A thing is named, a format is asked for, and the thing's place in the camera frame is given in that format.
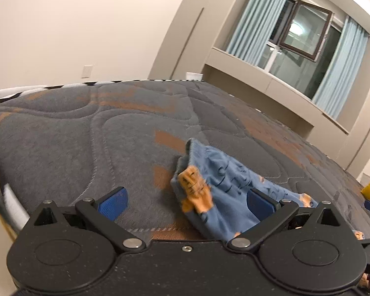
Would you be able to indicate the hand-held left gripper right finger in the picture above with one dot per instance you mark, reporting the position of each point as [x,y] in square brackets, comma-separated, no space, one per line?
[260,205]

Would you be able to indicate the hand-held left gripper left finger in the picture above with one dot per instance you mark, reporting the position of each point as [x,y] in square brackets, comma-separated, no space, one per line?
[114,204]

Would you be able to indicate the blue orange printed pants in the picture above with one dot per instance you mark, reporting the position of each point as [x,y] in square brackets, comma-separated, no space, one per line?
[222,178]

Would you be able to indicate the grey quilted bed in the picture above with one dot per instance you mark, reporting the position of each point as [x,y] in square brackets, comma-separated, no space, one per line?
[80,148]

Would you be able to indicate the beige tall wardrobe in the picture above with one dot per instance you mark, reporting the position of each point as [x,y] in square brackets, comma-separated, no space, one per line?
[197,21]
[363,114]

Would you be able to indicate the white flat object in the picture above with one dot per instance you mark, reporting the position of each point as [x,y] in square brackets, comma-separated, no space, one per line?
[193,75]

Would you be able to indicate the dark framed window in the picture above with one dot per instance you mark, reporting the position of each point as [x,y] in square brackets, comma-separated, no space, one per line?
[305,34]

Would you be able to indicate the white wall plate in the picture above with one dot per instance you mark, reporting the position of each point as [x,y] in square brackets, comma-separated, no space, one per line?
[87,71]

